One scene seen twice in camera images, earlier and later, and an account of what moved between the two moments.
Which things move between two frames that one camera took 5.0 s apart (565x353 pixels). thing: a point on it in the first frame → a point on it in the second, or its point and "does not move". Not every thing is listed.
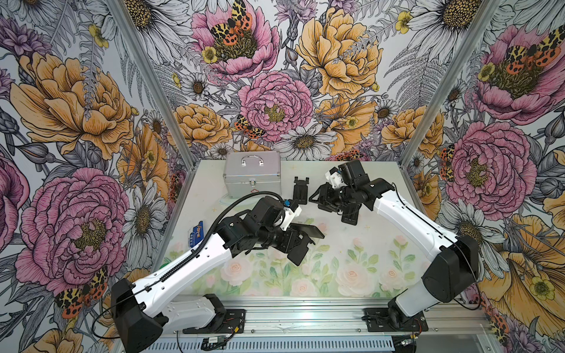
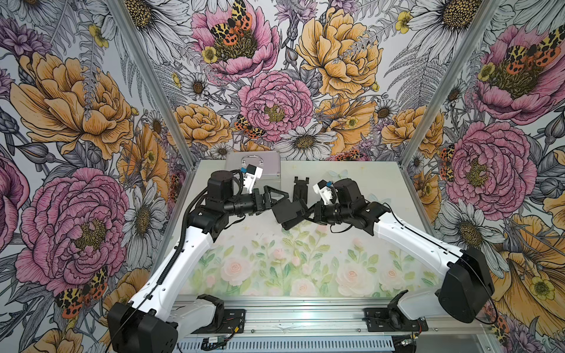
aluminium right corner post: x=484 y=15 does not move
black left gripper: x=286 y=244 → x=266 y=197
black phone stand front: x=300 y=190 does not move
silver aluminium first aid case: x=249 y=171 does not move
